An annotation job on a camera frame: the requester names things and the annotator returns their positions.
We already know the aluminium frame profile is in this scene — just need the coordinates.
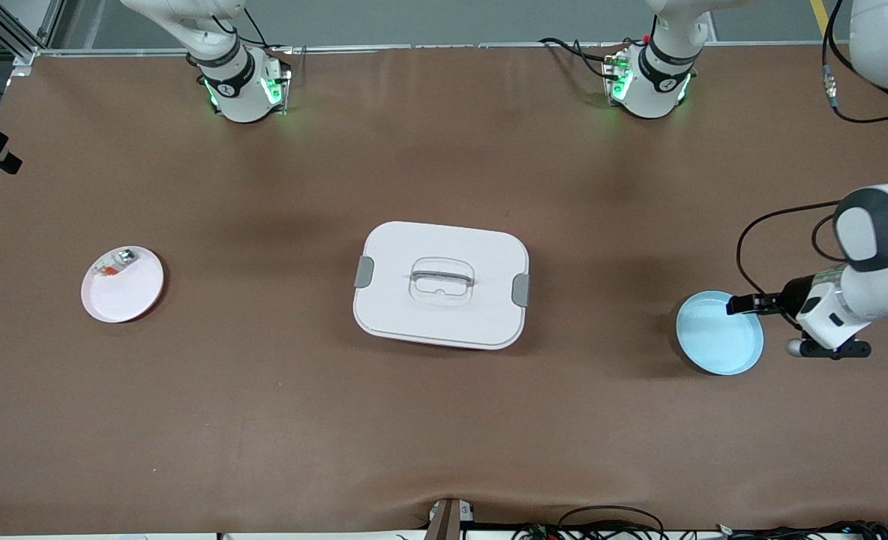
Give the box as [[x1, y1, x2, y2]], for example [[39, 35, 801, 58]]
[[0, 0, 66, 76]]

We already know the white lidded storage box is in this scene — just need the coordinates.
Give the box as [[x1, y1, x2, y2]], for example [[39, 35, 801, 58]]
[[352, 220, 531, 351]]

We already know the pink round plate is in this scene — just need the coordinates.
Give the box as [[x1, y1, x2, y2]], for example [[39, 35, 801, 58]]
[[80, 245, 166, 324]]

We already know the black looped cable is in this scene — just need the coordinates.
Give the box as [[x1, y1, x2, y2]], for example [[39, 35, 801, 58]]
[[556, 505, 668, 540]]

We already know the black base cable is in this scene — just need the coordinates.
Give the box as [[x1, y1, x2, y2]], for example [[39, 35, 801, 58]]
[[208, 6, 295, 55], [538, 36, 629, 82]]

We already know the brown table cover mat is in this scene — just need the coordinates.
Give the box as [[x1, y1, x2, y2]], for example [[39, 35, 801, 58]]
[[0, 43, 888, 537]]

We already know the silver table edge rail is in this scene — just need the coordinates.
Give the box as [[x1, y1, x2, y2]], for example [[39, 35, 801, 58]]
[[35, 41, 854, 59]]

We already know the light blue round plate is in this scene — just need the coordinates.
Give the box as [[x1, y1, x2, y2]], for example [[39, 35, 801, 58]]
[[675, 290, 765, 377]]

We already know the tangled cable bundle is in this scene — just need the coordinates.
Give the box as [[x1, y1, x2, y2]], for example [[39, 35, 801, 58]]
[[511, 520, 888, 540]]

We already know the recessed lid handle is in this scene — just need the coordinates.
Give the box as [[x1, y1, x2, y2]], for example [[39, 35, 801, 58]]
[[409, 257, 476, 307]]

